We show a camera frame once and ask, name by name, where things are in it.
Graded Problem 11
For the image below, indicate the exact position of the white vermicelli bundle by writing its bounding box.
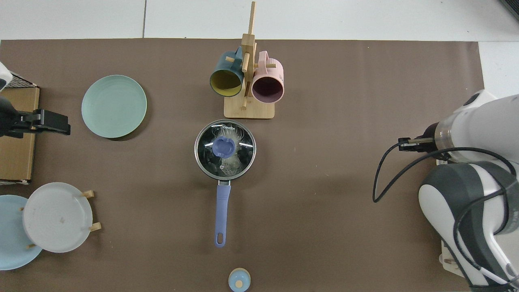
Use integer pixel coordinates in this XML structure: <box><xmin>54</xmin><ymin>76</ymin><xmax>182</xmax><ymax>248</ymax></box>
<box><xmin>207</xmin><ymin>124</ymin><xmax>249</xmax><ymax>177</ymax></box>

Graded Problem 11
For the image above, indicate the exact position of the glass lid with blue knob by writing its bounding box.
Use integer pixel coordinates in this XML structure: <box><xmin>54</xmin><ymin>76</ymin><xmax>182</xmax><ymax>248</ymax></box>
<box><xmin>195</xmin><ymin>120</ymin><xmax>256</xmax><ymax>180</ymax></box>

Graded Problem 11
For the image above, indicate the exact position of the teal round plate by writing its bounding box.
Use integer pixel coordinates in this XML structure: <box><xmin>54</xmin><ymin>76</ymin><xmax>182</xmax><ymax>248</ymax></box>
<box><xmin>81</xmin><ymin>75</ymin><xmax>147</xmax><ymax>139</ymax></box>

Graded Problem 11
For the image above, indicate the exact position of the white round plate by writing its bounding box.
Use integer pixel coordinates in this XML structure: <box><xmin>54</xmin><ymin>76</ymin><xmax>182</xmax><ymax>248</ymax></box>
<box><xmin>22</xmin><ymin>182</ymin><xmax>93</xmax><ymax>253</ymax></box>

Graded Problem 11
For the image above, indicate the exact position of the wooden plate rack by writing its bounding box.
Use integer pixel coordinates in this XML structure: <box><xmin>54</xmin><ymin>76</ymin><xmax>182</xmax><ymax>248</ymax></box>
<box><xmin>19</xmin><ymin>190</ymin><xmax>102</xmax><ymax>249</ymax></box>

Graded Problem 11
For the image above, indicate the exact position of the light blue round plate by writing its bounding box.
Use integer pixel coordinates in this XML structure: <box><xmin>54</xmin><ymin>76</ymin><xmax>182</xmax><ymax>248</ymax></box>
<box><xmin>0</xmin><ymin>195</ymin><xmax>43</xmax><ymax>271</ymax></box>

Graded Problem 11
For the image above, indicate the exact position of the white cylinder with black end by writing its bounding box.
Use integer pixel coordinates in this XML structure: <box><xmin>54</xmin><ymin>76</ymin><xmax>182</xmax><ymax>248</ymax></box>
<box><xmin>0</xmin><ymin>61</ymin><xmax>11</xmax><ymax>93</ymax></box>

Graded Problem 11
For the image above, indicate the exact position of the brown table cloth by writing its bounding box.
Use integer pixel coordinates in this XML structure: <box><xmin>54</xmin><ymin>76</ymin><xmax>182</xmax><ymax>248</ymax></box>
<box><xmin>0</xmin><ymin>39</ymin><xmax>490</xmax><ymax>292</ymax></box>

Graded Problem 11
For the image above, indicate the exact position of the pale toaster oven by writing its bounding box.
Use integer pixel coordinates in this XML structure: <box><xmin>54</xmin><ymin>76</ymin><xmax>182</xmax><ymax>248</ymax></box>
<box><xmin>435</xmin><ymin>156</ymin><xmax>467</xmax><ymax>277</ymax></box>

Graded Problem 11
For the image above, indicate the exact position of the black flat object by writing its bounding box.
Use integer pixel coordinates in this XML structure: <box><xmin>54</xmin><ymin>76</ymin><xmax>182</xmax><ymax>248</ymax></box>
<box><xmin>501</xmin><ymin>0</ymin><xmax>519</xmax><ymax>21</ymax></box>

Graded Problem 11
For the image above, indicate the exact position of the pink ribbed cup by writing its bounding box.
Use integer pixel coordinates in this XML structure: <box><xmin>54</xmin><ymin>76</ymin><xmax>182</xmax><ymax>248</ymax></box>
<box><xmin>251</xmin><ymin>51</ymin><xmax>285</xmax><ymax>103</ymax></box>

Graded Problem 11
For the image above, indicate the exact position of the dark blue cup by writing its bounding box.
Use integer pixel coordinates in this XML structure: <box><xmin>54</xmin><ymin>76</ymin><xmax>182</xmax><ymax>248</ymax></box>
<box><xmin>209</xmin><ymin>46</ymin><xmax>245</xmax><ymax>97</ymax></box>

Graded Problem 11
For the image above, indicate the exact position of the wooden cup stand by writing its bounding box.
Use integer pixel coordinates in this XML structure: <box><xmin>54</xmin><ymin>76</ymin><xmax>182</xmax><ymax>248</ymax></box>
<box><xmin>224</xmin><ymin>1</ymin><xmax>277</xmax><ymax>120</ymax></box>

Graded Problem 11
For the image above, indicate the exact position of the small blue round thing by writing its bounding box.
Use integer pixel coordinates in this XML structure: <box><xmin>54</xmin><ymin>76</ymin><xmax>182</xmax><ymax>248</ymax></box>
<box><xmin>228</xmin><ymin>268</ymin><xmax>251</xmax><ymax>292</ymax></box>

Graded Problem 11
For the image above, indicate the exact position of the wire basket with wooden floor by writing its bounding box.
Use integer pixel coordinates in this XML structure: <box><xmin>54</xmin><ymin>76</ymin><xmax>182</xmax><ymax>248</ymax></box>
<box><xmin>0</xmin><ymin>72</ymin><xmax>40</xmax><ymax>185</ymax></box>

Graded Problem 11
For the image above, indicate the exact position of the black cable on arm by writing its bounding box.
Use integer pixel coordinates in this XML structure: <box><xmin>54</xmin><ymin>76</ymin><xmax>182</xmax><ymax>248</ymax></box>
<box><xmin>372</xmin><ymin>137</ymin><xmax>517</xmax><ymax>284</ymax></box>

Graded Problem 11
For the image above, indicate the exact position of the black pot with blue handle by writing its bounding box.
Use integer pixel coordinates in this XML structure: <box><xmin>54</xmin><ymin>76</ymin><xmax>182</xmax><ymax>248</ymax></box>
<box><xmin>194</xmin><ymin>119</ymin><xmax>257</xmax><ymax>248</ymax></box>

